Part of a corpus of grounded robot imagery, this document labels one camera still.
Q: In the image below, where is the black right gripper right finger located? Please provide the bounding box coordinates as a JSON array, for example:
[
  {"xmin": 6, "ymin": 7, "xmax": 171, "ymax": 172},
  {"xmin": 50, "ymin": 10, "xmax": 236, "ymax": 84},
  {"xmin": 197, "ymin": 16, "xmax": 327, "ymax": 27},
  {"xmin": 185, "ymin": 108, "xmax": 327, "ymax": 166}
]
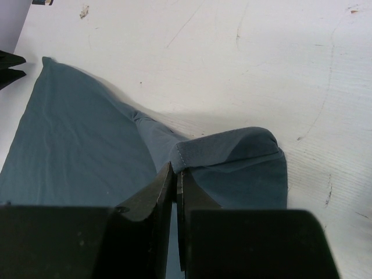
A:
[{"xmin": 176, "ymin": 170, "xmax": 221, "ymax": 272}]

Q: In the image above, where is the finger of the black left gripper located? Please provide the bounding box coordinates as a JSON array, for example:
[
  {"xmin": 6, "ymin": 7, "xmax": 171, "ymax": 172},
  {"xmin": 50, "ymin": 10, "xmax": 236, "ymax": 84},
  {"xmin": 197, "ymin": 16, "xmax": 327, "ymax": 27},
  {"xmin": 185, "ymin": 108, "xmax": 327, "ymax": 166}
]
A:
[
  {"xmin": 0, "ymin": 51, "xmax": 26, "ymax": 70},
  {"xmin": 0, "ymin": 69, "xmax": 26, "ymax": 90}
]

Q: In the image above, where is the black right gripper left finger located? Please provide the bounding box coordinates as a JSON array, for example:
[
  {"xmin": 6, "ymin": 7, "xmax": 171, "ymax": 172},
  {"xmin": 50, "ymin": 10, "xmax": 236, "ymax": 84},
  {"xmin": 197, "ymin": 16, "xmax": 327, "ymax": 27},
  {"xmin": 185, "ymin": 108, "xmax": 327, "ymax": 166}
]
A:
[{"xmin": 115, "ymin": 163, "xmax": 174, "ymax": 278}]

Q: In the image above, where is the blue t shirt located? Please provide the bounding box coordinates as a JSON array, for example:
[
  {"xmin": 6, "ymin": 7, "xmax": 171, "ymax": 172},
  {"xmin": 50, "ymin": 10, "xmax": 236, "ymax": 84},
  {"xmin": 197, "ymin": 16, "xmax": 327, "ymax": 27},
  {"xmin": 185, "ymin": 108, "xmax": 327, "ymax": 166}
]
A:
[{"xmin": 1, "ymin": 58, "xmax": 287, "ymax": 278}]

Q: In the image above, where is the black label sticker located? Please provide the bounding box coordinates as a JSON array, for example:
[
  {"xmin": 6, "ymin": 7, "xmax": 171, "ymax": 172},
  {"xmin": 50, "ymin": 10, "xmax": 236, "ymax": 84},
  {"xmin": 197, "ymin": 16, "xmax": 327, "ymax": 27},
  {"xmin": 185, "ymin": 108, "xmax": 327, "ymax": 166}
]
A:
[{"xmin": 32, "ymin": 0, "xmax": 53, "ymax": 6}]

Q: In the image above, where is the small white debris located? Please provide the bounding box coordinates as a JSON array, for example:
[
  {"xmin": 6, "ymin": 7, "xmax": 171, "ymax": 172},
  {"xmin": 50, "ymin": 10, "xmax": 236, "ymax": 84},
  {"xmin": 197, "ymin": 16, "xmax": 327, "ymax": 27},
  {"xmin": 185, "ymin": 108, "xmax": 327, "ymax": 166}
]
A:
[{"xmin": 79, "ymin": 5, "xmax": 90, "ymax": 20}]

